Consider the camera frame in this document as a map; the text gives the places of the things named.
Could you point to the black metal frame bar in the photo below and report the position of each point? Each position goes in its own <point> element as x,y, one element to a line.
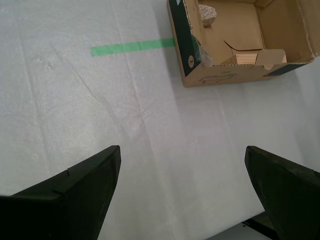
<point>257,230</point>

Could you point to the brown cardboard box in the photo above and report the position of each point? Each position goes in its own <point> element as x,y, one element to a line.
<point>235,25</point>

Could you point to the speckled pinkish granite rock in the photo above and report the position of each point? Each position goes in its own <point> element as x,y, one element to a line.
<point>208,13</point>

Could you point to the long green tape strip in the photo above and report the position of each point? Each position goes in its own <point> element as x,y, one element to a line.
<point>130,47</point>

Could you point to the white foam table sheet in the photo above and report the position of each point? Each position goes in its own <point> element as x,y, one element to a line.
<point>75,100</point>

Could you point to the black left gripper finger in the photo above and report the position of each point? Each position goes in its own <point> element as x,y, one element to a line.
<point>290,200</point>
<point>62,207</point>

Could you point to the light wooden block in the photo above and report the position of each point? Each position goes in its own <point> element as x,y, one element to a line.
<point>246,59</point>

